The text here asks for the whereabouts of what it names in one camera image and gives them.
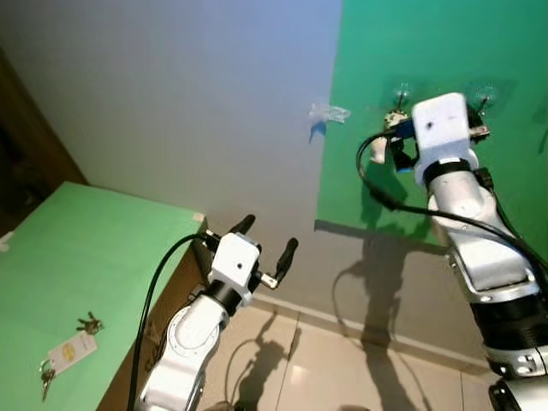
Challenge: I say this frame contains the clear adhesive metal hook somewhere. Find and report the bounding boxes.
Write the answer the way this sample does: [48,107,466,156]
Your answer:
[469,82,502,110]
[390,81,414,108]

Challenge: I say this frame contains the dark wooden door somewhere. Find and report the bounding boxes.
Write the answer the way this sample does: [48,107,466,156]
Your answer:
[0,47,88,239]

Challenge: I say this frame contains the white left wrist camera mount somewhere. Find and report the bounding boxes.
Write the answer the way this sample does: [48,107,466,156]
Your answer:
[209,232,263,289]

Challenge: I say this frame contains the clear crumpled tape piece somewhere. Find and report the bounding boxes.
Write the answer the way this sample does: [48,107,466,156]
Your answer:
[308,101,352,125]

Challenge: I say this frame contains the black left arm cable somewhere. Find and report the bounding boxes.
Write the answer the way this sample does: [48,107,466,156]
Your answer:
[127,233,215,411]

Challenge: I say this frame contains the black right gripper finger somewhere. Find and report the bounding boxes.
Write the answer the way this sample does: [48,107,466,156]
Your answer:
[467,101,492,142]

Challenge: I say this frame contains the keys with white strap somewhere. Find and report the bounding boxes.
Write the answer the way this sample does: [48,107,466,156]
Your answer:
[368,104,417,176]

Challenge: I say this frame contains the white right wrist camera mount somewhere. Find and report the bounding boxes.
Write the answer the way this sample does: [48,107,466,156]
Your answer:
[410,92,477,186]

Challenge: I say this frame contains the green table cover sheet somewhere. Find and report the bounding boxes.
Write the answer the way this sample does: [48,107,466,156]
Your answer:
[0,182,206,411]

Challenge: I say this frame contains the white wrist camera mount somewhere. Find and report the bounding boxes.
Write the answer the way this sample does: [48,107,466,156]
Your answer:
[209,232,263,289]
[410,92,477,186]

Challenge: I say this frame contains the keys with white card tag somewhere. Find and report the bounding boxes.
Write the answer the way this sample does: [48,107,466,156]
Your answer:
[39,313,105,402]

